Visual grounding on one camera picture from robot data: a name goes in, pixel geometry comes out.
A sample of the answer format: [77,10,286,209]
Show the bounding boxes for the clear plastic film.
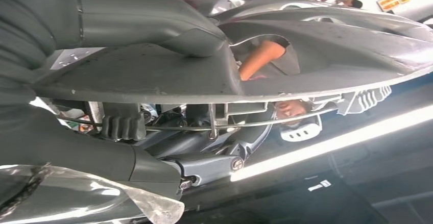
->
[0,163,186,224]

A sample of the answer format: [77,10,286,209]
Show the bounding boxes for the black braided cable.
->
[0,165,52,215]

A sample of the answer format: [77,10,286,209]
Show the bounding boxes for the person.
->
[333,0,364,10]
[103,0,323,143]

